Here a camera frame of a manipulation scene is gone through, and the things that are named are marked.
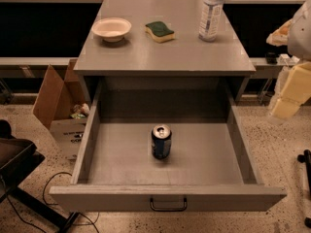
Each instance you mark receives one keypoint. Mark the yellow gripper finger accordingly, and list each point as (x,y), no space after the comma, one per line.
(293,89)
(280,36)

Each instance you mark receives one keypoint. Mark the blue pepsi can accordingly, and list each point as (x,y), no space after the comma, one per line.
(161,141)

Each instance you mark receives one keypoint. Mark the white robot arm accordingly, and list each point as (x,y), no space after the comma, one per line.
(299,38)

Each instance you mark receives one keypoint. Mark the grey cabinet counter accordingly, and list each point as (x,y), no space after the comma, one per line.
(186,55)

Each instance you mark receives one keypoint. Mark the grey open drawer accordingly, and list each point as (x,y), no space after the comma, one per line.
(209,162)

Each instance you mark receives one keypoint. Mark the clear plastic water bottle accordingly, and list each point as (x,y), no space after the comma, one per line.
(210,18)

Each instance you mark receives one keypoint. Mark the green yellow sponge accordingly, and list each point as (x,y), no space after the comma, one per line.
(159,32)

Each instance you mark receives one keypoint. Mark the white bowl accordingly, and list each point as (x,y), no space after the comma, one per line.
(111,29)

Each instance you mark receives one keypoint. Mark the crumpled trash in box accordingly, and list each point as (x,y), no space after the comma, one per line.
(80,111)

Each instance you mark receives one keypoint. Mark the brown cardboard box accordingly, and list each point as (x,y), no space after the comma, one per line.
(53,106)

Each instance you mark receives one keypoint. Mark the black drawer handle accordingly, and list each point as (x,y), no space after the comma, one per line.
(168,206)

